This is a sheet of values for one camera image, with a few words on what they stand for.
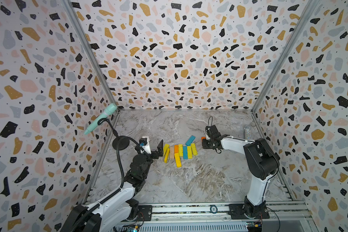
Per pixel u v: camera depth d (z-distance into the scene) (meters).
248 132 1.05
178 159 0.92
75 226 0.37
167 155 0.94
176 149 0.98
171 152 0.95
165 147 0.98
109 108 0.76
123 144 0.96
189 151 0.97
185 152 0.96
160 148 0.73
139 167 0.60
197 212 0.76
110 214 0.47
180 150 0.97
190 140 1.03
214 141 0.75
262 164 0.51
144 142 0.66
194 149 0.98
